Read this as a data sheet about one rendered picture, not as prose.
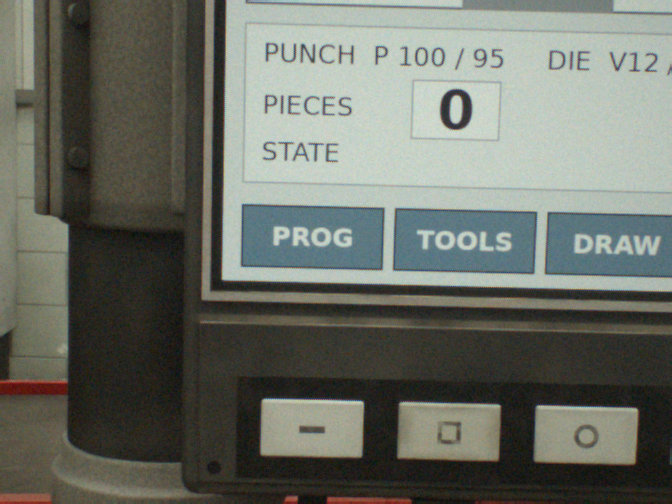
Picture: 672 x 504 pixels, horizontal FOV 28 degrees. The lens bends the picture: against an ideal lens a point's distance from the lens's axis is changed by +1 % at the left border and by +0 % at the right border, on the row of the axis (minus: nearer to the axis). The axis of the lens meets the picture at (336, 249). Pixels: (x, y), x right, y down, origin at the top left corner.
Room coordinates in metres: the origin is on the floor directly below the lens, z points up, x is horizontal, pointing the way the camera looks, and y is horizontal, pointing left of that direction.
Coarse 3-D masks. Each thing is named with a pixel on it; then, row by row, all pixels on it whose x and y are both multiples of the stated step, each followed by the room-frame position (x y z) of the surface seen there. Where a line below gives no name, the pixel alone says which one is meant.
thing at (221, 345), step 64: (192, 0) 0.48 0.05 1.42; (192, 64) 0.48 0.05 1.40; (192, 128) 0.48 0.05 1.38; (192, 192) 0.48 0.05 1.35; (192, 256) 0.48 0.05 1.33; (192, 320) 0.48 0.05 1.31; (256, 320) 0.48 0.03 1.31; (320, 320) 0.48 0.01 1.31; (384, 320) 0.48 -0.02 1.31; (448, 320) 0.48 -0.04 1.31; (512, 320) 0.48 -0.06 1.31; (576, 320) 0.48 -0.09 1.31; (640, 320) 0.48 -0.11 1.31; (192, 384) 0.48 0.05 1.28; (256, 384) 0.47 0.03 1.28; (320, 384) 0.48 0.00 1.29; (384, 384) 0.48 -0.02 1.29; (448, 384) 0.48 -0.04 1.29; (512, 384) 0.48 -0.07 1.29; (576, 384) 0.48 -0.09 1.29; (640, 384) 0.48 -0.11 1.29; (192, 448) 0.48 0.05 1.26; (256, 448) 0.47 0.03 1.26; (320, 448) 0.47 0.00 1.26; (384, 448) 0.48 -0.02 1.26; (448, 448) 0.47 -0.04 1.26; (512, 448) 0.48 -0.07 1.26; (576, 448) 0.48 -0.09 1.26; (640, 448) 0.48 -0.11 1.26
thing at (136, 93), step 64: (64, 0) 0.59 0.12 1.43; (128, 0) 0.59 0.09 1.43; (64, 64) 0.59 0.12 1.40; (128, 64) 0.59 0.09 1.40; (64, 128) 0.59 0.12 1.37; (128, 128) 0.59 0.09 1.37; (64, 192) 0.59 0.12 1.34; (128, 192) 0.59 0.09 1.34; (128, 256) 0.60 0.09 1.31; (128, 320) 0.60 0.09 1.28; (128, 384) 0.60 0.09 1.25; (64, 448) 0.62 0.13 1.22; (128, 448) 0.60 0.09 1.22
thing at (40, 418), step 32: (0, 384) 1.66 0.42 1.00; (32, 384) 1.66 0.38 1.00; (64, 384) 1.66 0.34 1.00; (0, 416) 1.55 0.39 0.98; (32, 416) 1.55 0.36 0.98; (64, 416) 1.56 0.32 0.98; (0, 448) 1.42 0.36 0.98; (32, 448) 1.42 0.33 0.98; (0, 480) 1.31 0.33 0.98; (32, 480) 1.31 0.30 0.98
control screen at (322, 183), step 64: (256, 0) 0.48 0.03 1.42; (320, 0) 0.48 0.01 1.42; (384, 0) 0.48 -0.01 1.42; (448, 0) 0.48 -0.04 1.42; (512, 0) 0.48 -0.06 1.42; (576, 0) 0.48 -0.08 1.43; (640, 0) 0.48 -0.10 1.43; (256, 64) 0.48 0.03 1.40; (320, 64) 0.48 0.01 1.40; (384, 64) 0.48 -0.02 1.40; (448, 64) 0.48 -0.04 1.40; (512, 64) 0.48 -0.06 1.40; (576, 64) 0.48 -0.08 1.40; (640, 64) 0.48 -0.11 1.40; (256, 128) 0.48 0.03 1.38; (320, 128) 0.48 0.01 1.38; (384, 128) 0.48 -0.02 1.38; (512, 128) 0.48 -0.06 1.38; (576, 128) 0.48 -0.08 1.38; (640, 128) 0.48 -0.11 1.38; (256, 192) 0.48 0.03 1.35; (320, 192) 0.48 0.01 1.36; (384, 192) 0.48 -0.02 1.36; (448, 192) 0.48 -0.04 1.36; (512, 192) 0.48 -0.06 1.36; (576, 192) 0.48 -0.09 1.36; (640, 192) 0.48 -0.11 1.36; (256, 256) 0.48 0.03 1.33; (320, 256) 0.48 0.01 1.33; (384, 256) 0.48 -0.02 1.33; (448, 256) 0.48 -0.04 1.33; (512, 256) 0.48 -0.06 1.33; (576, 256) 0.48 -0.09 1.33; (640, 256) 0.48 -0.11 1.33
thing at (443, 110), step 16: (416, 80) 0.48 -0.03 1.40; (432, 80) 0.48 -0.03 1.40; (416, 96) 0.48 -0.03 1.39; (432, 96) 0.48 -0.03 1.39; (448, 96) 0.48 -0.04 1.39; (464, 96) 0.48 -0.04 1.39; (480, 96) 0.48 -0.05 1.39; (496, 96) 0.48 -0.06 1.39; (416, 112) 0.48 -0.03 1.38; (432, 112) 0.48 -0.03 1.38; (448, 112) 0.48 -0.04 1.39; (464, 112) 0.48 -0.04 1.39; (480, 112) 0.48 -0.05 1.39; (496, 112) 0.48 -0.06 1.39; (416, 128) 0.48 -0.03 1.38; (432, 128) 0.48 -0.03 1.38; (448, 128) 0.48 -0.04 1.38; (464, 128) 0.48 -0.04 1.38; (480, 128) 0.48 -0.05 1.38; (496, 128) 0.48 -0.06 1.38
